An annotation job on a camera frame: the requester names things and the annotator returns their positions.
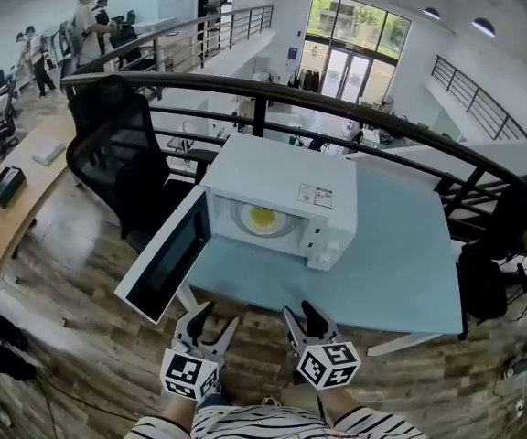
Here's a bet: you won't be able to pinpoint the glass microwave turntable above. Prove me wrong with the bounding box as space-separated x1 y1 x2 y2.
230 198 301 239

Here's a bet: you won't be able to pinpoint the black stair railing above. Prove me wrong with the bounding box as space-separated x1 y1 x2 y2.
429 54 527 142

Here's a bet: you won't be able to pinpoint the dark green box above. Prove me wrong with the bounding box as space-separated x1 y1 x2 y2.
0 166 27 210

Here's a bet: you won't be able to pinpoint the black padded office chair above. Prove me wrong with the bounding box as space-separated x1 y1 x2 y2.
457 171 527 325

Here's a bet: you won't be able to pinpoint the light blue table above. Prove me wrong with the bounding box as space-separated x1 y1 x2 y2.
175 161 470 357

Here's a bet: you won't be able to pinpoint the long wooden desk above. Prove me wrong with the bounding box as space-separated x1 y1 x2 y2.
0 110 81 287

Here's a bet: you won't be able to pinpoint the person's right forearm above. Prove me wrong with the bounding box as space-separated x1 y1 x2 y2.
317 383 361 429

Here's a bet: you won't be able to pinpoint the white flat box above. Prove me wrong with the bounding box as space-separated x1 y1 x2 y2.
30 138 68 166

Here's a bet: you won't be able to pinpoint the rack of dark clothes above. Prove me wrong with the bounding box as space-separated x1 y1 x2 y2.
289 65 323 94

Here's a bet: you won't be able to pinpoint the black curved railing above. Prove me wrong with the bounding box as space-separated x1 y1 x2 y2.
60 71 527 249

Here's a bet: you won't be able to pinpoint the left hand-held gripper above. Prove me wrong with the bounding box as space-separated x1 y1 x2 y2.
160 300 241 402

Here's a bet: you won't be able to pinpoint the person's striped shirt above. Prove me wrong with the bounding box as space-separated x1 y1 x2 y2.
124 398 430 439

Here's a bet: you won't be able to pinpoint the glass entrance doors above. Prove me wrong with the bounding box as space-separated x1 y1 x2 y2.
296 0 414 105

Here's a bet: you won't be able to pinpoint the person's left forearm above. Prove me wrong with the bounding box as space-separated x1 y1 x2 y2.
158 391 231 432

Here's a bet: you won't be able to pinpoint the black mezzanine railing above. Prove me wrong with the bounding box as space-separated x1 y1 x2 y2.
63 3 276 78

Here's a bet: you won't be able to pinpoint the black floor cable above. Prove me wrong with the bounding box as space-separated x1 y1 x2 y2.
33 376 167 419

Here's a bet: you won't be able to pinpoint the white microwave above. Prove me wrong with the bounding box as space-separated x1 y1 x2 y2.
113 133 359 325

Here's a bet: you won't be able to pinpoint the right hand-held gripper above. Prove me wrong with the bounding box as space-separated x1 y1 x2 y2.
283 300 362 391

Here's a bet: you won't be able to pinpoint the black mesh office chair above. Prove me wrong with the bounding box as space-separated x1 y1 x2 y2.
65 74 174 242

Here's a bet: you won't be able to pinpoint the fried egg food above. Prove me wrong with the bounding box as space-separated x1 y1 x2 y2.
241 203 285 234

